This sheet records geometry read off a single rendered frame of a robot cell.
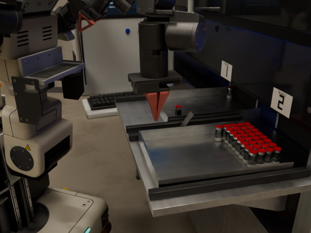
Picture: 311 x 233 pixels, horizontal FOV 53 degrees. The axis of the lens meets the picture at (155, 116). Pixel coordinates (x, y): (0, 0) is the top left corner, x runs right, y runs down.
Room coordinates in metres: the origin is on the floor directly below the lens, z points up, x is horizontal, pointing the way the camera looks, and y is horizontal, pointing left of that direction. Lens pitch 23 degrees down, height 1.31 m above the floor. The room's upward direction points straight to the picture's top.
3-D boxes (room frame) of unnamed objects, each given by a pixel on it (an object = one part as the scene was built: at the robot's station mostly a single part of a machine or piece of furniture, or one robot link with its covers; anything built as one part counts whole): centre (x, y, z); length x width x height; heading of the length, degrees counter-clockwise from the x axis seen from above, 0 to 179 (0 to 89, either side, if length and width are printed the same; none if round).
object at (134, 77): (0.62, 0.00, 1.16); 0.10 x 0.07 x 0.07; 103
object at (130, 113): (0.91, -0.15, 0.87); 0.70 x 0.48 x 0.02; 13
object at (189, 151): (0.74, -0.14, 0.90); 0.34 x 0.26 x 0.04; 103
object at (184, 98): (1.10, -0.17, 0.90); 0.34 x 0.26 x 0.04; 103
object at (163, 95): (0.61, 0.01, 1.09); 0.07 x 0.07 x 0.09; 13
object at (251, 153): (0.76, -0.23, 0.91); 0.18 x 0.02 x 0.05; 13
